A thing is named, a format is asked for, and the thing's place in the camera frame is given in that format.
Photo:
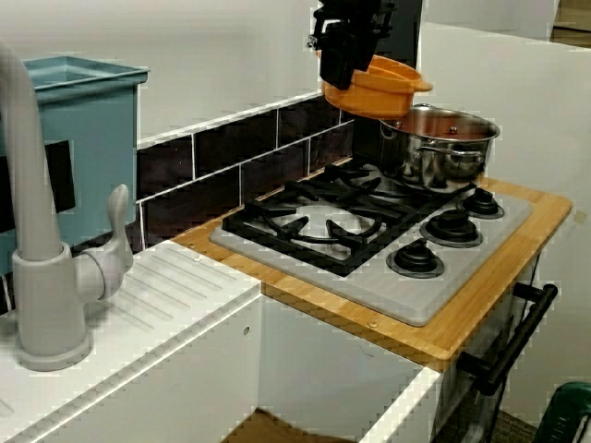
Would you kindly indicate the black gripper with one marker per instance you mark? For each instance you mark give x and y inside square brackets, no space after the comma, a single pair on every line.
[365,18]

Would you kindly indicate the orange plastic pot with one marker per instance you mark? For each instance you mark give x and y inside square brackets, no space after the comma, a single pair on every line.
[374,97]

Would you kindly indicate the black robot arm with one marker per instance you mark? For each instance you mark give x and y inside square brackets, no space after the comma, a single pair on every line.
[355,3]

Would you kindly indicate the stainless steel pot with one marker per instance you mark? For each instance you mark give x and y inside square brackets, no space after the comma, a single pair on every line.
[434,166]

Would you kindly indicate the black stove knob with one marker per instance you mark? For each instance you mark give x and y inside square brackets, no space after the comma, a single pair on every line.
[418,260]
[482,203]
[450,226]

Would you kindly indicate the grey stove top plate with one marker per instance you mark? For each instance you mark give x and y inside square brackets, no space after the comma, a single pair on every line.
[397,295]

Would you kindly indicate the wooden stove counter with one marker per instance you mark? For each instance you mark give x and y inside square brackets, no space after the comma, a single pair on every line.
[517,277]

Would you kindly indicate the black upright panel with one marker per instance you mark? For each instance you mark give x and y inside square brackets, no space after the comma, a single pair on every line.
[408,32]

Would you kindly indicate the dark tile backsplash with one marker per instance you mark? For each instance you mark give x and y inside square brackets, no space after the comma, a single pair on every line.
[221,161]

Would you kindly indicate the black burner grate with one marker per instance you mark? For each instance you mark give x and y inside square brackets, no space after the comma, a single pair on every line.
[277,214]

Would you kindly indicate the brass counter screw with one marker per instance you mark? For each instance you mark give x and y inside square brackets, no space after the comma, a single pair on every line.
[371,323]

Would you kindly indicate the teal plastic bin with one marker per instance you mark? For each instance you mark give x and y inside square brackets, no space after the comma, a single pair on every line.
[92,138]

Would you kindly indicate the white toy sink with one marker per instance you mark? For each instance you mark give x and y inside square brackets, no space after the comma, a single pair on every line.
[184,369]

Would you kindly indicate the brown cardboard sheet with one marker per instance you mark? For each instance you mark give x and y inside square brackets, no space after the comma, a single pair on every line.
[277,429]

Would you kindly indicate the grey toy faucet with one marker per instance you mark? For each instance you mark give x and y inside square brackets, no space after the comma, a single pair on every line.
[46,300]

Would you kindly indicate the green clamp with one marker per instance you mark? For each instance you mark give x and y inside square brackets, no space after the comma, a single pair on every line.
[572,415]

